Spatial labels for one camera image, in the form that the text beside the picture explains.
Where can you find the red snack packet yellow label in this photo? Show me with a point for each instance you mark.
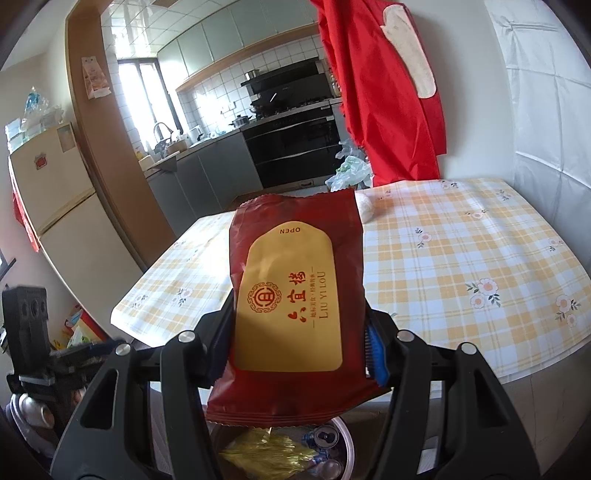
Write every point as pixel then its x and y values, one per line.
pixel 286 295

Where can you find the black oven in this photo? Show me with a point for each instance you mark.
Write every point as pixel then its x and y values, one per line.
pixel 286 152

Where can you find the silver drink can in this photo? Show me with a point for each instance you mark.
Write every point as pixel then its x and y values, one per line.
pixel 37 413
pixel 330 470

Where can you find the blue drink can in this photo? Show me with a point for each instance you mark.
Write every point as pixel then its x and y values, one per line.
pixel 323 436

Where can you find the green snack packet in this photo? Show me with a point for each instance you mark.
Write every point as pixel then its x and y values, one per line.
pixel 81 334

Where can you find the paper wall poster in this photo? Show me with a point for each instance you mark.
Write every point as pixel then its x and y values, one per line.
pixel 96 76

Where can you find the metal cooking pot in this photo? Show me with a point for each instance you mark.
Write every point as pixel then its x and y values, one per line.
pixel 241 121

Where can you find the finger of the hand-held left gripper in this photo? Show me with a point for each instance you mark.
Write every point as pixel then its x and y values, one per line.
pixel 83 357

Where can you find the pile of plastic food bags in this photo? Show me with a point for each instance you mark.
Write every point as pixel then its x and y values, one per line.
pixel 367 207

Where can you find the metal faucet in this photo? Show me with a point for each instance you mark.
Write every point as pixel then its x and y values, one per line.
pixel 161 131

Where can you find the cream refrigerator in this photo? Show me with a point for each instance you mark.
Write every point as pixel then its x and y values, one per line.
pixel 69 230

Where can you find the kitchen window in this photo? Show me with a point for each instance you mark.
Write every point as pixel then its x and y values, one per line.
pixel 143 106

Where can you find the grey kitchen counter cabinet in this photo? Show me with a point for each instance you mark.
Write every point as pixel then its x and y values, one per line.
pixel 207 184

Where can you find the yellow crumpled wrapper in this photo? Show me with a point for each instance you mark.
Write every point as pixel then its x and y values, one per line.
pixel 263 452

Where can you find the pile of items on refrigerator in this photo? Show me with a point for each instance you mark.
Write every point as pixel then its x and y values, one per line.
pixel 32 115

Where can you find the wooden door frame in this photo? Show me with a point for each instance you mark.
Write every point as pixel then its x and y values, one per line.
pixel 106 161

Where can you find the red hanging cloth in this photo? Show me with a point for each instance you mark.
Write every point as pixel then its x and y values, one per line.
pixel 369 92

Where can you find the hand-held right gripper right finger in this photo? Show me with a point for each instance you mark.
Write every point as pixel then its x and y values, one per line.
pixel 375 355

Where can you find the round plastic trash bin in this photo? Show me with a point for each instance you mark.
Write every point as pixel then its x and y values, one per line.
pixel 346 441

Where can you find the yellow checkered tablecloth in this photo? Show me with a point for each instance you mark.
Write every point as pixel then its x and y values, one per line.
pixel 461 258

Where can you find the red hanging ornament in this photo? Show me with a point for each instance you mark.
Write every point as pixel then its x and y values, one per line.
pixel 25 221

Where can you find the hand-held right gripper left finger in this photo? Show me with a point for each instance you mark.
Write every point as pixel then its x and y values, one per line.
pixel 217 332

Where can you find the black range hood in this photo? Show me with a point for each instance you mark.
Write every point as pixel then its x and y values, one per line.
pixel 286 85

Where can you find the pale upper kitchen cabinets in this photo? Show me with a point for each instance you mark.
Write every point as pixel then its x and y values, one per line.
pixel 231 32

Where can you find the crumpled plastic bags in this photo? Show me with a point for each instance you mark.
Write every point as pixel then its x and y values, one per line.
pixel 351 170

